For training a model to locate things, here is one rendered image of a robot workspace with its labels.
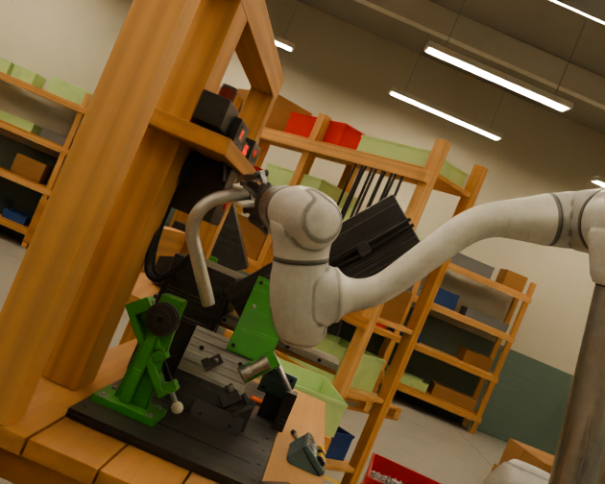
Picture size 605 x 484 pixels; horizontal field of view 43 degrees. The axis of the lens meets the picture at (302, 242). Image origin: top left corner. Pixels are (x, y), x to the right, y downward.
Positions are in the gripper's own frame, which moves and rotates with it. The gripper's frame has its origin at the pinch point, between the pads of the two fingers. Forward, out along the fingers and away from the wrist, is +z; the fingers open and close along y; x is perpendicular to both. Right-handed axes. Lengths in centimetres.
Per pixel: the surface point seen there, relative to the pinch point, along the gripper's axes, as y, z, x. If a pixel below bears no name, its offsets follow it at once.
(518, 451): -374, 417, -380
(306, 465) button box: -66, -2, -6
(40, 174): -85, 923, -20
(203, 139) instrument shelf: 12.5, 5.6, 5.9
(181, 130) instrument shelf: 15.1, 8.0, 9.8
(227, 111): 17.2, 13.3, -2.8
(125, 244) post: -9.4, 17.3, 24.2
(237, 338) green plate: -40.4, 23.4, -0.7
